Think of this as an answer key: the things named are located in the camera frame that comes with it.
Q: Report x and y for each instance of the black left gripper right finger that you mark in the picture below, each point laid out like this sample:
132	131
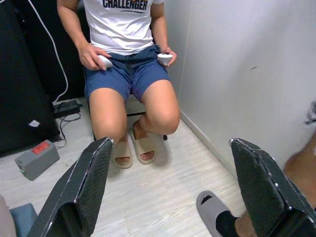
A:
261	192

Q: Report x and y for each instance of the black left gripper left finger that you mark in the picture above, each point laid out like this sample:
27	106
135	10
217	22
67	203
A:
84	192

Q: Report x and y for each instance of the white handheld controller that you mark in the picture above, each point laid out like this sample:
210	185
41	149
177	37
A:
105	62
164	58

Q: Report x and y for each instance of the seated person right hand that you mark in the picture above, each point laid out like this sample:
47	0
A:
90	55

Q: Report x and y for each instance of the seated person left hand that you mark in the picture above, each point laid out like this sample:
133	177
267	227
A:
173	56

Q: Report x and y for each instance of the grey slide sandal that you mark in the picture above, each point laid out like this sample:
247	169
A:
209	207

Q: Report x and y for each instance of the grey box with red label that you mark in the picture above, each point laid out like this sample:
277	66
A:
39	160

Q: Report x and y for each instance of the beige slide sandal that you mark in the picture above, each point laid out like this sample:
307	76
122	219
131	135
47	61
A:
122	153
145	150

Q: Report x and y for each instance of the beige sheeted bed mattress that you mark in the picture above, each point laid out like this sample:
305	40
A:
6	219

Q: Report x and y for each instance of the black power adapter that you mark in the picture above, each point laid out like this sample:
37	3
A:
66	107

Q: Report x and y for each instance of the black cabinet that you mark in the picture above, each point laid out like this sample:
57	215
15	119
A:
19	74

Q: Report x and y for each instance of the seated person in white shirt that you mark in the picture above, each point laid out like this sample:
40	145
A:
118	29

